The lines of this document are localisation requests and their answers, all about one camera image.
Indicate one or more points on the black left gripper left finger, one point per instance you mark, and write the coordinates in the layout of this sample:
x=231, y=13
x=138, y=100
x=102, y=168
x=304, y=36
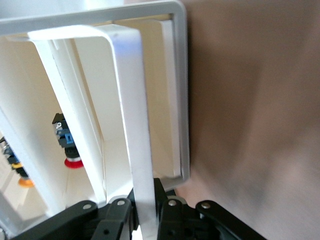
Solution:
x=115, y=220

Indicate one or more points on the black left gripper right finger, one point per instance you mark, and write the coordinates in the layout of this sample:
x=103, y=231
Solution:
x=180, y=220

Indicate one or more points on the red push button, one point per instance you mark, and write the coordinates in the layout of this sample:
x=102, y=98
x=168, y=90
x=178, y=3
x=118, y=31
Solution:
x=65, y=140

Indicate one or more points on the yellow push button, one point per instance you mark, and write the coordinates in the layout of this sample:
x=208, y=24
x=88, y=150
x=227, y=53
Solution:
x=15, y=160

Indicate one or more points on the white drawer with red button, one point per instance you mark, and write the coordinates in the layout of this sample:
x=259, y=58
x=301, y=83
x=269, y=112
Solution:
x=57, y=100

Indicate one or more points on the brown table cover mat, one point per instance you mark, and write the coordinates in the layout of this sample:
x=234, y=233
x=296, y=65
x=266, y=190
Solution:
x=250, y=100

